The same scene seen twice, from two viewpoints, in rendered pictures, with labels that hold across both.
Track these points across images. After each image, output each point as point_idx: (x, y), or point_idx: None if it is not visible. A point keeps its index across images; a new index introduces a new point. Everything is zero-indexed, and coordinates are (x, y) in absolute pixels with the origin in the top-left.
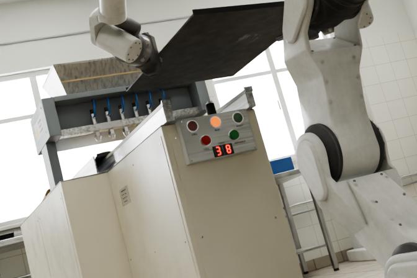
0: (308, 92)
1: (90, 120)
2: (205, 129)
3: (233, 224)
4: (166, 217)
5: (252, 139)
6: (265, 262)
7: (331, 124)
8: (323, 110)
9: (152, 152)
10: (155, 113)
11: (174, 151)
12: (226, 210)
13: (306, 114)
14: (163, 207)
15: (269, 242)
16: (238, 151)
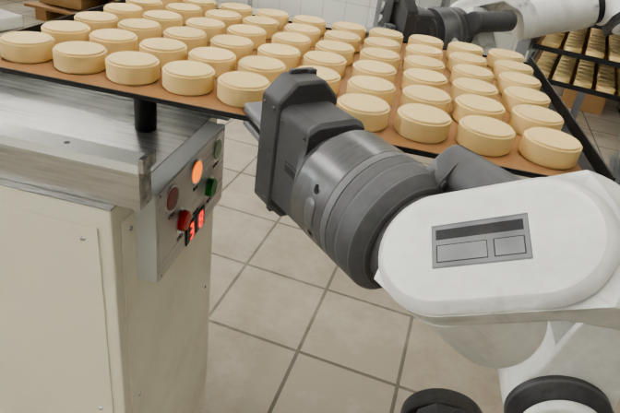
0: (608, 341)
1: None
2: (184, 194)
3: (171, 336)
4: (26, 346)
5: (221, 182)
6: (187, 359)
7: (617, 397)
8: (619, 378)
9: (21, 230)
10: (78, 161)
11: (125, 260)
12: (169, 319)
13: (569, 359)
14: (19, 328)
15: (195, 328)
16: (207, 214)
